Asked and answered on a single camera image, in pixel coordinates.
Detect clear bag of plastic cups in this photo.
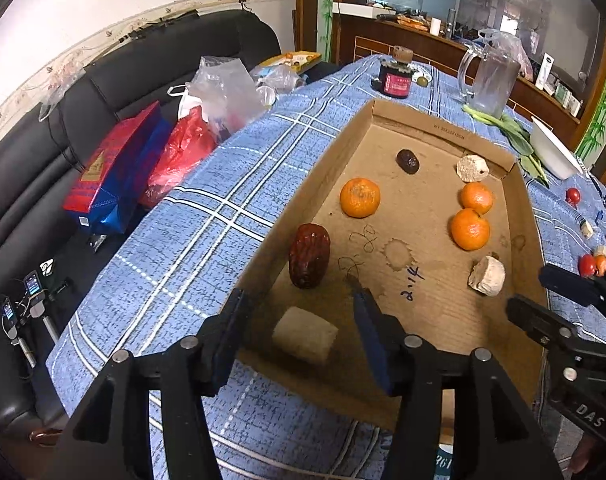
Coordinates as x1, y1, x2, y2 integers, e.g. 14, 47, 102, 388
250, 64, 308, 108

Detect pink translucent plastic bag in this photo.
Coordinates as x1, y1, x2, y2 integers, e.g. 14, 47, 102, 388
478, 29, 534, 78

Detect flat white box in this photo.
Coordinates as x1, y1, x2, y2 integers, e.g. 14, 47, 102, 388
332, 2, 384, 17

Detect clear glass pitcher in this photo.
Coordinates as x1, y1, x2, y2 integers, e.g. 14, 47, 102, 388
457, 42, 522, 120

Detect blue plaid tablecloth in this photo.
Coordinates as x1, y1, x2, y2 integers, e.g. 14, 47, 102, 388
45, 52, 606, 480

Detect white bowl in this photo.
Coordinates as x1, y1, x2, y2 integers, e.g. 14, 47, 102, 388
529, 116, 584, 181

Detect metal phone stand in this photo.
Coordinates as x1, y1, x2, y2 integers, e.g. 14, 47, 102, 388
38, 300, 64, 343

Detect black leather sofa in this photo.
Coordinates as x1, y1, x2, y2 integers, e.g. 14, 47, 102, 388
0, 9, 284, 441

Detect green leafy vegetable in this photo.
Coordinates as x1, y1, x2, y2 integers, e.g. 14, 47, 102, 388
462, 104, 551, 188

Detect beaded cord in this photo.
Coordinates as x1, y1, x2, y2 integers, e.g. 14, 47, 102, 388
585, 167, 606, 221

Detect white plastic bag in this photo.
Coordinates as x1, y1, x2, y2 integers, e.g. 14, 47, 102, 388
168, 84, 204, 121

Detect small white boxes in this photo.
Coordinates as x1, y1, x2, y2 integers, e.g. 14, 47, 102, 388
553, 80, 584, 117

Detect shallow cardboard box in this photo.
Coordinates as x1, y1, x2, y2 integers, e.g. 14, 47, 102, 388
235, 99, 554, 448

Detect wooden cabinet with glass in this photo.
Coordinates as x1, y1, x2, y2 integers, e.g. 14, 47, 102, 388
293, 0, 606, 161

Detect dark jar with red label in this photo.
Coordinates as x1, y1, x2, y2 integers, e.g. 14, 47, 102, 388
372, 46, 414, 100

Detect red plastic bag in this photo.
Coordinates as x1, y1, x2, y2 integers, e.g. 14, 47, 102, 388
138, 105, 218, 210

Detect crumpled clear plastic film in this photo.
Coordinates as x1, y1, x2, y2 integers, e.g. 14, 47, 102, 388
37, 62, 86, 121

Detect person's right hand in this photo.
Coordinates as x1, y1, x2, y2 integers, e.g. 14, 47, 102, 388
567, 432, 596, 476

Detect red and blue package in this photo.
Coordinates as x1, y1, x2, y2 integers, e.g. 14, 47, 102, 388
63, 101, 174, 236

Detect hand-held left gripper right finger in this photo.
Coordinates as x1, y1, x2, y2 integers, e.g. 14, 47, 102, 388
353, 287, 566, 480

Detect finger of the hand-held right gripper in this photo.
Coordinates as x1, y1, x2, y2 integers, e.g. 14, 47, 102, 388
539, 263, 606, 333
507, 296, 584, 356

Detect yellow printed box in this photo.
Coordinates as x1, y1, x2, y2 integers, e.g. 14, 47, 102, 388
258, 50, 322, 73

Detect tall white carton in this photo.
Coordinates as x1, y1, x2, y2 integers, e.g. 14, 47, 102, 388
535, 52, 554, 85

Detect dark dried date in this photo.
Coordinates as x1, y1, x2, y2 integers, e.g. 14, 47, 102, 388
396, 148, 422, 175

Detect large red dried date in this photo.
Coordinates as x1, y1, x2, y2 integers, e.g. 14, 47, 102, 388
288, 222, 332, 290

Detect mandarin orange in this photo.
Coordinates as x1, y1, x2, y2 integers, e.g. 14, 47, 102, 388
339, 177, 382, 219
460, 182, 494, 215
450, 207, 491, 252

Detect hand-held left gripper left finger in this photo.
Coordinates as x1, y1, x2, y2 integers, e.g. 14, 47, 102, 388
48, 287, 251, 480

